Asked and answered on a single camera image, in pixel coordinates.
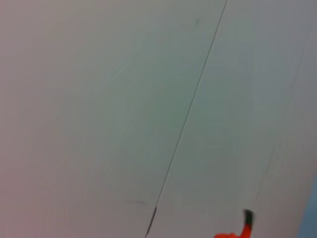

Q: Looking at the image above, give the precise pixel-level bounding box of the orange toy fruit with stem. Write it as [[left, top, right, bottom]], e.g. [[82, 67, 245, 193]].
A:
[[213, 208, 255, 238]]

